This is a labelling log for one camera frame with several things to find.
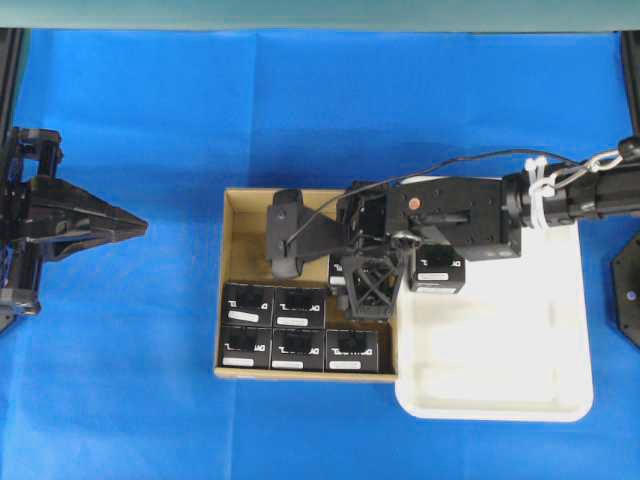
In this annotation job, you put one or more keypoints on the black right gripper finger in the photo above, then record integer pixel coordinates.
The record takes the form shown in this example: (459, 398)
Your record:
(372, 280)
(342, 301)

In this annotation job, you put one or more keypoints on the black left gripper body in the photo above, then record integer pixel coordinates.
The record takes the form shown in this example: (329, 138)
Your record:
(29, 159)

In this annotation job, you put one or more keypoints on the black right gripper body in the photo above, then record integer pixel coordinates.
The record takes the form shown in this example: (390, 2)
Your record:
(464, 213)

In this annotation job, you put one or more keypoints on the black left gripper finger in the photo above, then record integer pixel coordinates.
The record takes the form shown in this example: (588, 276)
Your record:
(81, 201)
(64, 246)

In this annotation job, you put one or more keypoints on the black box row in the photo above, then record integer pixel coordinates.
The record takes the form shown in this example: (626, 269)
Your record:
(355, 351)
(336, 279)
(245, 347)
(302, 308)
(247, 305)
(298, 349)

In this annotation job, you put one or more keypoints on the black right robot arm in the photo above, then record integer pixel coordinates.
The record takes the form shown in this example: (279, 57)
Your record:
(607, 184)

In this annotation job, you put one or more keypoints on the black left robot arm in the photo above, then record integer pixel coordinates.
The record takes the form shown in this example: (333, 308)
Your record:
(64, 221)

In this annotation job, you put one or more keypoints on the black box bottom row right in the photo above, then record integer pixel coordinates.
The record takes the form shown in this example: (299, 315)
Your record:
(355, 351)

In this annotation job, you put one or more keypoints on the black box on tray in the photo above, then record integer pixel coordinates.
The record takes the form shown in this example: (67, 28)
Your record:
(436, 270)

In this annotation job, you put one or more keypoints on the black box bottom row middle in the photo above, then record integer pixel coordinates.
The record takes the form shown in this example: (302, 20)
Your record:
(298, 349)

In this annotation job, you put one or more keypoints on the black box bottom row left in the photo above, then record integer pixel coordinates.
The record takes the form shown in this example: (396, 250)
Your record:
(245, 347)

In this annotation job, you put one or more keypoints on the open brown cardboard box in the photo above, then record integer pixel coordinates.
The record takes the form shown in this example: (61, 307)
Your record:
(242, 259)

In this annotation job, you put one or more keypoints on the white zip ties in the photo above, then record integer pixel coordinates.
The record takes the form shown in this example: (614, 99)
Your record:
(541, 186)

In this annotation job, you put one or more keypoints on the white foam tray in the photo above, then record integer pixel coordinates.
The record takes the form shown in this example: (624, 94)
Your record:
(511, 345)

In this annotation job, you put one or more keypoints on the blue table cloth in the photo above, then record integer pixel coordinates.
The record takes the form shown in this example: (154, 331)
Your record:
(113, 380)

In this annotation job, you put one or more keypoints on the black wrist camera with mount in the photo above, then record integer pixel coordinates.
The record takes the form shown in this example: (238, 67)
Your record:
(296, 235)

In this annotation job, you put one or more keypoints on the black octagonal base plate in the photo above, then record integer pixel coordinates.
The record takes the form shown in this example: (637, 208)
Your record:
(625, 269)

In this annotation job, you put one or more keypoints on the black frame post left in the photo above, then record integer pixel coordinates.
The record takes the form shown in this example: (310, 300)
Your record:
(12, 40)

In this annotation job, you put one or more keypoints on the black frame post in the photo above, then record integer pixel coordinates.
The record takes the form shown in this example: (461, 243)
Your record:
(12, 40)
(630, 50)

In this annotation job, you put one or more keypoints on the black frame post right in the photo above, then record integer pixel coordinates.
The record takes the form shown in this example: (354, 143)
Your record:
(630, 50)

